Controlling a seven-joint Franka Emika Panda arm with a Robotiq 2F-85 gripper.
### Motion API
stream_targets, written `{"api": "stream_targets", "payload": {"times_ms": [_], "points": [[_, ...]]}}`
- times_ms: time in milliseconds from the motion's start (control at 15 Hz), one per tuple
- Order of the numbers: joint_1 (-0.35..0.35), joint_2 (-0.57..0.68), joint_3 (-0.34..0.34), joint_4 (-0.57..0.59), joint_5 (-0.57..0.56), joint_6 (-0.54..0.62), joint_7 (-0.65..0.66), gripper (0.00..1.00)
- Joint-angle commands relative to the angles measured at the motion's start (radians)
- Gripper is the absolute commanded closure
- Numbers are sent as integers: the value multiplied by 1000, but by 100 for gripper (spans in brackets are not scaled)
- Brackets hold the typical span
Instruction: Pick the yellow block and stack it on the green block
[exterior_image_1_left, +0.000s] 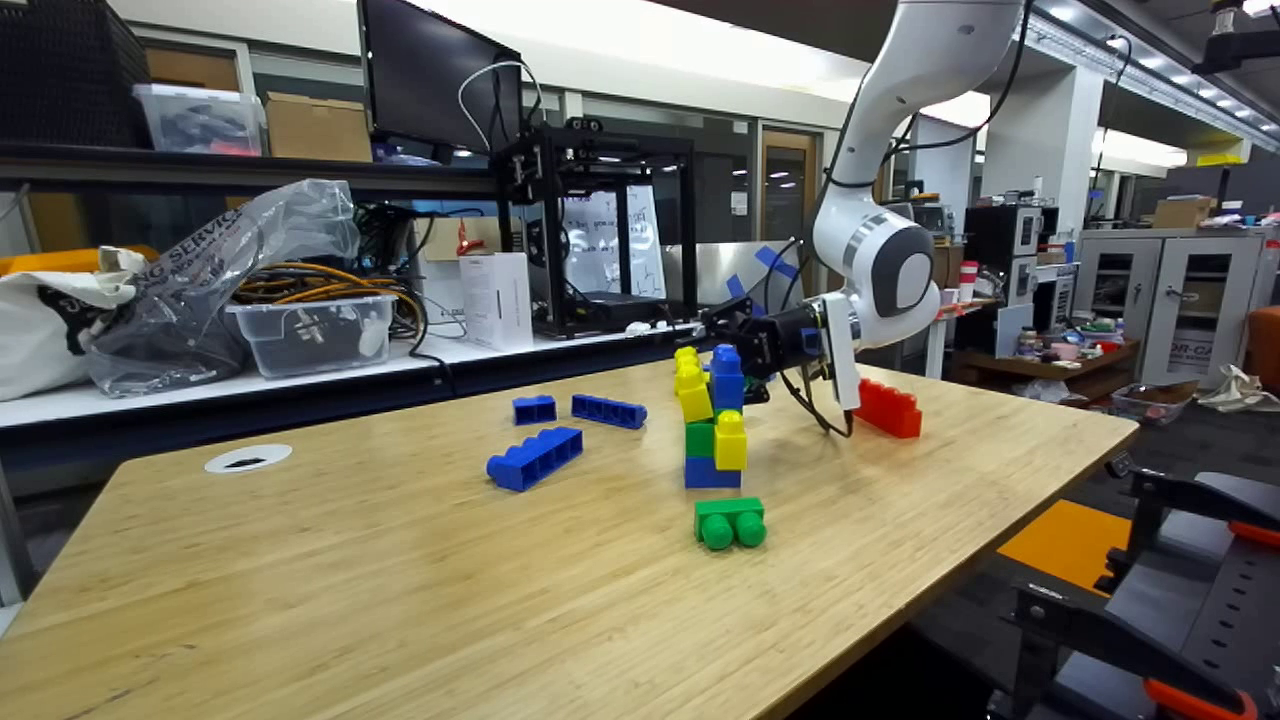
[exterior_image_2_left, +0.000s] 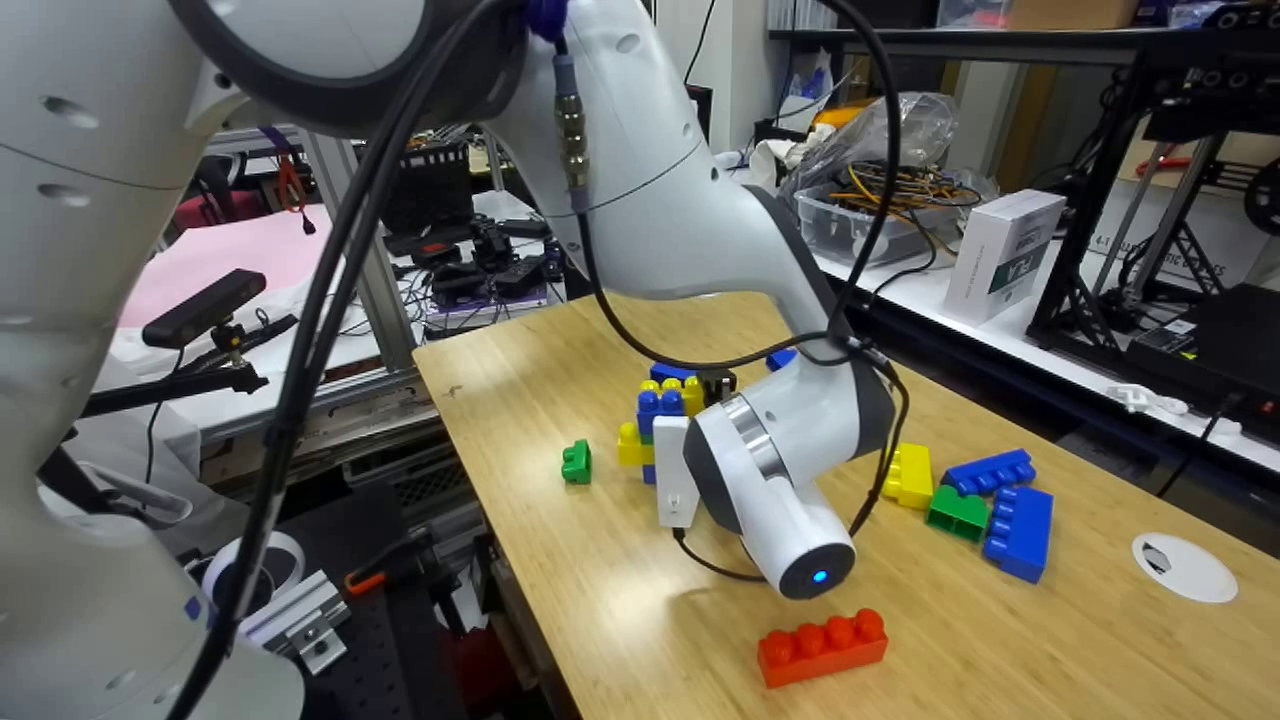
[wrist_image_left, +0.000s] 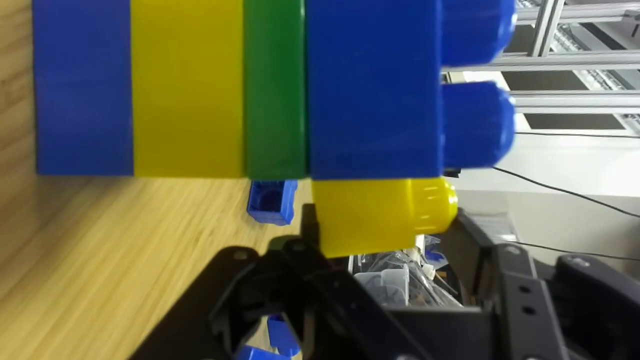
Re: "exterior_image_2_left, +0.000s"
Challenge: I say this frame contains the white workbench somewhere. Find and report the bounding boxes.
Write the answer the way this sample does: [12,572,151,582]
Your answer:
[744,144,1280,479]

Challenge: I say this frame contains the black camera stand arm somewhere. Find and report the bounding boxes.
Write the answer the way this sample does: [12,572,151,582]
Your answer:
[58,317,303,432]

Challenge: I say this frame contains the white cardboard box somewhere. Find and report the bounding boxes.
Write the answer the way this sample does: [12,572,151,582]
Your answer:
[942,188,1072,324]

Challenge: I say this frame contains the black 3D printer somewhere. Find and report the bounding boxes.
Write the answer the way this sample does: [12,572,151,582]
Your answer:
[1029,0,1280,411]

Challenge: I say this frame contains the clear plastic bin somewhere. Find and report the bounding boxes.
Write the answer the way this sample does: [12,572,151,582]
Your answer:
[795,162,995,271]

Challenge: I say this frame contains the tangled cables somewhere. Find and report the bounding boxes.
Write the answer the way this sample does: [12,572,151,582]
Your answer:
[836,156,992,237]

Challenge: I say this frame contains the clear storage tote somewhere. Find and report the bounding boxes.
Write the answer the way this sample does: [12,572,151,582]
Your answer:
[931,0,1014,30]

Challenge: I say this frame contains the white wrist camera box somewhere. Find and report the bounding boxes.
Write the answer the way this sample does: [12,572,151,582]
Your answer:
[647,411,702,532]

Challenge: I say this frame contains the black stereo camera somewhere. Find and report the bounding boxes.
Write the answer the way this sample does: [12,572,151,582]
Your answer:
[142,265,272,352]

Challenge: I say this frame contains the small green toy block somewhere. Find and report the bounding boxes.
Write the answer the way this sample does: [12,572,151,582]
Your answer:
[559,436,595,486]

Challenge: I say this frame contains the red office chair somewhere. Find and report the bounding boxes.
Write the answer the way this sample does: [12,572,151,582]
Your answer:
[164,152,277,232]

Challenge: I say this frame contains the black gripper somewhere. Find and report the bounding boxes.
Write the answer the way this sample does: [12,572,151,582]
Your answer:
[683,421,736,536]

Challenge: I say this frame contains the red four-stud toy block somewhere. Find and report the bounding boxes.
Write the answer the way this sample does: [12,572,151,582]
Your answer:
[757,607,891,692]

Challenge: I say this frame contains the pink foam sheet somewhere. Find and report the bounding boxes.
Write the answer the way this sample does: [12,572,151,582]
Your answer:
[91,201,351,335]

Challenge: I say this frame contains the white ring clamp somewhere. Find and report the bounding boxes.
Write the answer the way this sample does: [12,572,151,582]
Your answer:
[198,527,312,631]

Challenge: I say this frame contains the brown cardboard box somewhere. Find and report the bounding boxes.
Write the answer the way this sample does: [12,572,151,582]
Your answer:
[1003,0,1147,30]

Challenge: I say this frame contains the aluminium bracket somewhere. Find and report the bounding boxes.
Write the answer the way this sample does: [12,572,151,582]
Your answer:
[231,567,351,674]

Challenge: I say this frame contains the square yellow toy block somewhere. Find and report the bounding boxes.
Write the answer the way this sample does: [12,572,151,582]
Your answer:
[886,440,942,516]

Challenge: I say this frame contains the black wire basket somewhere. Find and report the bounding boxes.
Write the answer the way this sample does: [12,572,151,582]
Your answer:
[371,130,482,239]

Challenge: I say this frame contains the clear plastic bag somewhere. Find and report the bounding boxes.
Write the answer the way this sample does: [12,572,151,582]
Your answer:
[783,89,968,202]

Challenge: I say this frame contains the aluminium extrusion frame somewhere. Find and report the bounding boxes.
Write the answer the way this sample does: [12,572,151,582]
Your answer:
[198,117,431,385]

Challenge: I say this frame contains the dark metal shelf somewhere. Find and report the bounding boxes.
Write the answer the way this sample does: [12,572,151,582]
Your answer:
[764,20,1280,72]

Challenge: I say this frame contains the white desk grommet cover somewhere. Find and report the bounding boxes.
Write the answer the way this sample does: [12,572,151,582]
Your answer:
[1128,532,1244,607]

